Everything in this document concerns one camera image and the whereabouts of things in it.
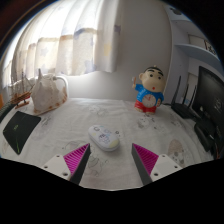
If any large white conch shell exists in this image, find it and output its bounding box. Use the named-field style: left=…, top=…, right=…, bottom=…
left=30, top=68, right=69, bottom=116

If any wooden model sailing ship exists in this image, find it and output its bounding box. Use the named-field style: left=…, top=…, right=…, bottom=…
left=9, top=69, right=34, bottom=109

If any black router with antennas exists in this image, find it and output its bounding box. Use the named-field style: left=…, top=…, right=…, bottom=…
left=170, top=75, right=198, bottom=119

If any black mouse pad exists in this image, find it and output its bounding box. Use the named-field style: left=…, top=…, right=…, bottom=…
left=2, top=110, right=42, bottom=156

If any white printed computer mouse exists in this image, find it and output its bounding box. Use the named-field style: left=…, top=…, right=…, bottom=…
left=87, top=124, right=121, bottom=153

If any white printed tablecloth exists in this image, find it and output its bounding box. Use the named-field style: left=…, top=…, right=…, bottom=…
left=0, top=97, right=214, bottom=191

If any white star-print curtain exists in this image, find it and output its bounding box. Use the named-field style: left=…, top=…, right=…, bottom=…
left=1, top=0, right=123, bottom=91

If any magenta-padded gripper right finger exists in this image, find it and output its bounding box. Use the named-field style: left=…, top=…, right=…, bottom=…
left=131, top=143, right=184, bottom=186

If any white wall shelf unit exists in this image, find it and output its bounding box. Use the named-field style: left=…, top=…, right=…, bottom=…
left=163, top=3, right=224, bottom=101

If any black computer monitor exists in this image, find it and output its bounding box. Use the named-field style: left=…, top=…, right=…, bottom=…
left=191, top=65, right=224, bottom=141

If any black keyboard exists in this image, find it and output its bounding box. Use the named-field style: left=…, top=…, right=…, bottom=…
left=0, top=100, right=15, bottom=124

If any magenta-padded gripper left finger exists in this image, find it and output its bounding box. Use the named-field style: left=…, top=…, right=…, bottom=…
left=41, top=143, right=92, bottom=186

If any cartoon boy figure clock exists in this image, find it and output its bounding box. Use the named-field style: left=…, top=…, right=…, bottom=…
left=131, top=65, right=166, bottom=115

